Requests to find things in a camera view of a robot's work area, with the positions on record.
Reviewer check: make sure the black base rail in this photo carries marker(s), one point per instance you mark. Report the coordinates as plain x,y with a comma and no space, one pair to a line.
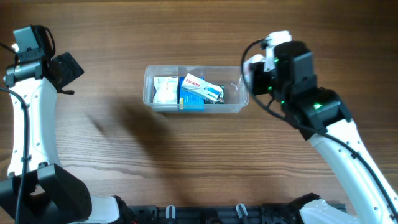
260,214

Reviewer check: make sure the blue medicine box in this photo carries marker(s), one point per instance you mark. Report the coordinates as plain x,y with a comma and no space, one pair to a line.
188,101

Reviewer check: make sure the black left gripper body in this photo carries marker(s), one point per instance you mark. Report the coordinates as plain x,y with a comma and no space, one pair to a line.
70,69

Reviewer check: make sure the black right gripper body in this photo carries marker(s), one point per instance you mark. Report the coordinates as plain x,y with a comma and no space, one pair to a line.
264,81

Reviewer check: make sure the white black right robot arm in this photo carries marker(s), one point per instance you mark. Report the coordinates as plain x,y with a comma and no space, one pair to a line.
286,73

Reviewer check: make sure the clear dropper bottle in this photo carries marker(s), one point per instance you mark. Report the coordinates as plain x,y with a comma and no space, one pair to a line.
246,65

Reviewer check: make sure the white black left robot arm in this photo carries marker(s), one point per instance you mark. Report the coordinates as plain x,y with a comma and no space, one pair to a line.
38,189

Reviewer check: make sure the clear plastic container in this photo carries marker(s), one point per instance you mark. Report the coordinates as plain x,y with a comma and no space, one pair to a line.
235,94

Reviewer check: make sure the green round-logo box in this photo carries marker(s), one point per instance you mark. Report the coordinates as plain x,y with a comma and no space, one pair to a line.
214,94

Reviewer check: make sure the white medicine box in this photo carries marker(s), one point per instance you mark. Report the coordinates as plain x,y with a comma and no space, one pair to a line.
166,90

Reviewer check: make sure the white Panadol box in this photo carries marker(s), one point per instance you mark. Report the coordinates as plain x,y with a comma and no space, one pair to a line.
195,85

